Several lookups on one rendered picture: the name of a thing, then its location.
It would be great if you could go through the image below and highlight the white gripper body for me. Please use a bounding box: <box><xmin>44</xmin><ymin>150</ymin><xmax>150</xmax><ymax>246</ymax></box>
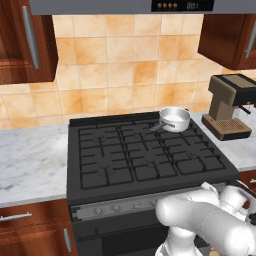
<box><xmin>200</xmin><ymin>181</ymin><xmax>222</xmax><ymax>202</ymax></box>

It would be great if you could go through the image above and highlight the black gas stove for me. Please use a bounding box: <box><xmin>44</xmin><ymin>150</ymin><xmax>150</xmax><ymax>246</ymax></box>
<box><xmin>66</xmin><ymin>111</ymin><xmax>241</xmax><ymax>256</ymax></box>

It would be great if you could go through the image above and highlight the wooden drawer front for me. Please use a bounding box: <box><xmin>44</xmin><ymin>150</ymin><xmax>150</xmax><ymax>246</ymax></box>
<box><xmin>237</xmin><ymin>169</ymin><xmax>256</xmax><ymax>194</ymax></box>
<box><xmin>0</xmin><ymin>199</ymin><xmax>72</xmax><ymax>236</ymax></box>

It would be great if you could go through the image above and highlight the silver saucepan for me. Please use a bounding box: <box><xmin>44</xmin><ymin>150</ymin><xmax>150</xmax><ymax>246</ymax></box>
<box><xmin>149</xmin><ymin>106</ymin><xmax>192</xmax><ymax>134</ymax></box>

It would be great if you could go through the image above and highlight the brown coffee machine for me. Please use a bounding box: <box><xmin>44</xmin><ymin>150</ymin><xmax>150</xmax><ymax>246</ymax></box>
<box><xmin>201</xmin><ymin>73</ymin><xmax>256</xmax><ymax>142</ymax></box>

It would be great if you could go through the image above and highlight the black oven door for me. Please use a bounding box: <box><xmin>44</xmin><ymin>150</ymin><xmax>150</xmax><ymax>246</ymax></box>
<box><xmin>71</xmin><ymin>213</ymin><xmax>174</xmax><ymax>256</ymax></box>

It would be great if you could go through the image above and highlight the wooden base cupboard door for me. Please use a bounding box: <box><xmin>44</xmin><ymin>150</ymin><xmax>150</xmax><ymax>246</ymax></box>
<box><xmin>0</xmin><ymin>225</ymin><xmax>78</xmax><ymax>256</ymax></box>

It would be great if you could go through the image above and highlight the grey range hood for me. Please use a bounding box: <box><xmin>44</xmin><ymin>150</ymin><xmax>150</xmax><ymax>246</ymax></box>
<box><xmin>28</xmin><ymin>0</ymin><xmax>256</xmax><ymax>16</ymax></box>

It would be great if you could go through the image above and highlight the black oven door handle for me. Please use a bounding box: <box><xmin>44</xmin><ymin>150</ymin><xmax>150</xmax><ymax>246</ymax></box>
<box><xmin>76</xmin><ymin>225</ymin><xmax>168</xmax><ymax>243</ymax></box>

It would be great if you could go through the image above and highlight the short grey cupboard handle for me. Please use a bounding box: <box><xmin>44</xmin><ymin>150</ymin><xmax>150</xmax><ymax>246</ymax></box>
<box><xmin>62</xmin><ymin>227</ymin><xmax>74</xmax><ymax>254</ymax></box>

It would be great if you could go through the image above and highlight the dark wood wall cupboard door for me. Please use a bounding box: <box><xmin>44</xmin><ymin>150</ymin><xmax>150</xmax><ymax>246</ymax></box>
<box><xmin>197</xmin><ymin>13</ymin><xmax>256</xmax><ymax>71</ymax></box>
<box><xmin>0</xmin><ymin>0</ymin><xmax>60</xmax><ymax>86</ymax></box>

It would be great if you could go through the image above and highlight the long grey cupboard handle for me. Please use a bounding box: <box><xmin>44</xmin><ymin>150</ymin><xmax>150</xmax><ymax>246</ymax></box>
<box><xmin>245</xmin><ymin>19</ymin><xmax>256</xmax><ymax>60</ymax></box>
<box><xmin>21</xmin><ymin>5</ymin><xmax>41</xmax><ymax>71</ymax></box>

